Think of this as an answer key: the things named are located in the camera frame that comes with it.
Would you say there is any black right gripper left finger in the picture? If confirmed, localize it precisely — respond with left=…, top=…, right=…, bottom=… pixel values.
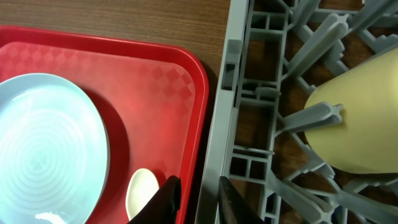
left=127, top=175, right=182, bottom=224

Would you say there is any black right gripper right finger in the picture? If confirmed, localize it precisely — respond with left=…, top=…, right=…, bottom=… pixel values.
left=218, top=176, right=264, bottom=224

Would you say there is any yellow plastic cup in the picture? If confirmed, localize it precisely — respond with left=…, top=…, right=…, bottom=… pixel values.
left=305, top=49, right=397, bottom=174

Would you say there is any grey plastic dishwasher rack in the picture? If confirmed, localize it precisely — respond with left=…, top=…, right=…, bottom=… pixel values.
left=195, top=0, right=397, bottom=223

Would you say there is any white plastic spoon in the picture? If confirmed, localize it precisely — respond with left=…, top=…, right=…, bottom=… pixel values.
left=125, top=168, right=159, bottom=220

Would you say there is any red plastic tray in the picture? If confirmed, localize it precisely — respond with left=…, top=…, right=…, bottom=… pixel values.
left=1, top=26, right=209, bottom=223

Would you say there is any light blue plate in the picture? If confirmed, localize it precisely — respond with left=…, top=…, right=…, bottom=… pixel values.
left=1, top=73, right=110, bottom=223

